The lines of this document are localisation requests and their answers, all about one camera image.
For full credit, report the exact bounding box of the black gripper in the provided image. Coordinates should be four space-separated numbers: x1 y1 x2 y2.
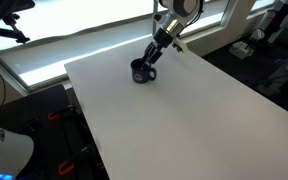
139 31 172 71

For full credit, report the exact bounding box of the dark teal mug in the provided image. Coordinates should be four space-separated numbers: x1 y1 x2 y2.
130 58 158 84

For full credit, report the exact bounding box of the grey window sill ledge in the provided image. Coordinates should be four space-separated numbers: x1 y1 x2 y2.
0 9 232 93

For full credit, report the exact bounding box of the white power adapter box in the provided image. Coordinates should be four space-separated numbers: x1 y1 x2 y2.
229 40 252 60

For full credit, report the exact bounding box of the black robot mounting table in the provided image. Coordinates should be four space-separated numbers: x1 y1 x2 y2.
0 83 111 180

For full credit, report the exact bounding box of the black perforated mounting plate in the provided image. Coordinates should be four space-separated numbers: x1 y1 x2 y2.
15 109 100 180

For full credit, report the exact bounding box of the grey padded chair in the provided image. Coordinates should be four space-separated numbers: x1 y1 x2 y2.
257 54 288 98

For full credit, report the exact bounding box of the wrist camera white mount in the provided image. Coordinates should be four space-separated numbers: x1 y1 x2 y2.
171 39 189 55

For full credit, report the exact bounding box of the black clamp orange handle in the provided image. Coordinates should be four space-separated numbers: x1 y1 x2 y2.
47 105 79 122
57 145 97 176

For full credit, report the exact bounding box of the black camera tripod mount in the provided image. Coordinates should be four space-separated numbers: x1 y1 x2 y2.
0 0 37 45

